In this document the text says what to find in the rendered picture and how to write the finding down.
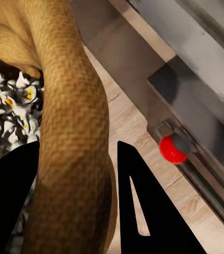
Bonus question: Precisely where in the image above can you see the popcorn bag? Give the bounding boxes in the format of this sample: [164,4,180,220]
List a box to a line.
[0,0,118,254]

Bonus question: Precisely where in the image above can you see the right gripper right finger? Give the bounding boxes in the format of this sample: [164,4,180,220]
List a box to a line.
[117,141,207,254]

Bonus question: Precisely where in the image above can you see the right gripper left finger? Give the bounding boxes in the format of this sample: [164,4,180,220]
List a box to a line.
[0,141,40,254]

